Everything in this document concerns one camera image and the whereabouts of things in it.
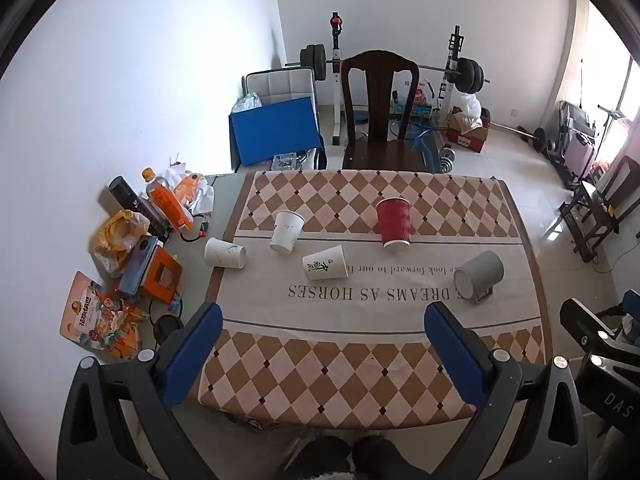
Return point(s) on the brown checked tablecloth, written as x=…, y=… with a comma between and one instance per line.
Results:
x=360, y=360

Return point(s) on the small dumbbell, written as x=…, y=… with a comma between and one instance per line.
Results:
x=446, y=157

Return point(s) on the white padded chair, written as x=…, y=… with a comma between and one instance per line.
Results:
x=285, y=82

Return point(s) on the long barbell with small plate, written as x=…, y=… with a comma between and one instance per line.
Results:
x=537, y=139

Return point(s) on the grey mug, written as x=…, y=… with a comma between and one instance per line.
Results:
x=480, y=272

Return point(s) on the dark blue box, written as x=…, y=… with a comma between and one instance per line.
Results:
x=136, y=265

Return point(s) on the orange snack packet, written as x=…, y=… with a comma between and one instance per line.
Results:
x=95, y=317

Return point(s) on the white plastic bag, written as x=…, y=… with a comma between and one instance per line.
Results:
x=470, y=106

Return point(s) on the black exercise machine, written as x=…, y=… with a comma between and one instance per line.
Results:
x=575, y=145

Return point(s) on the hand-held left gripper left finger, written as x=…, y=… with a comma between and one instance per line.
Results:
x=196, y=355

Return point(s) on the yellow plastic bag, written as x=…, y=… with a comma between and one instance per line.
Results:
x=117, y=240

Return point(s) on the black round object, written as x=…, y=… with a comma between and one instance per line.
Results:
x=166, y=329

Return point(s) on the dark wooden armchair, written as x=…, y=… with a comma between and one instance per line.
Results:
x=597, y=200

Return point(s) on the white paper cup black print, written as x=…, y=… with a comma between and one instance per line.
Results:
x=326, y=263

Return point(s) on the white bag with red print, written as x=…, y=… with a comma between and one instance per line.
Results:
x=419, y=91

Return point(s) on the barbell with black plates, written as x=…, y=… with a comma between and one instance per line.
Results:
x=469, y=77

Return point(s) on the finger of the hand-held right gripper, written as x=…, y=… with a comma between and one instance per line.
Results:
x=585, y=321

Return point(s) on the plain white paper cup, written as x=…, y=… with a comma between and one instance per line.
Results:
x=286, y=232
x=225, y=252

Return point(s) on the crumpled white paper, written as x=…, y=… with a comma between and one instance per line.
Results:
x=202, y=200

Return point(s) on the clear plastic container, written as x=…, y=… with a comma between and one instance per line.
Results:
x=286, y=161

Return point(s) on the orange snack bag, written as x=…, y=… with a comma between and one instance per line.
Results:
x=184, y=187

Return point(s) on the black cylindrical bottle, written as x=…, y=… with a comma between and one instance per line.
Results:
x=135, y=205

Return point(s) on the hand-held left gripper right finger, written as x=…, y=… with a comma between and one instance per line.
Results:
x=454, y=355

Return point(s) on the red ribbed paper cup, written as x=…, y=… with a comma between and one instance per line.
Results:
x=394, y=222

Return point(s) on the white barbell rack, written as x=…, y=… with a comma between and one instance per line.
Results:
x=336, y=90

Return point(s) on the red cardboard box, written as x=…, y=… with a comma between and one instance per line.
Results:
x=467, y=135

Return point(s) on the dark wooden chair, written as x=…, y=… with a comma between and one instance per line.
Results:
x=382, y=152

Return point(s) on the orange drink bottle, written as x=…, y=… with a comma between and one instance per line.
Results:
x=167, y=202

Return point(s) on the blue board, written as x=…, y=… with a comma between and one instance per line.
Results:
x=275, y=130

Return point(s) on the orange box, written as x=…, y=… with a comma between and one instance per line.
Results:
x=161, y=275

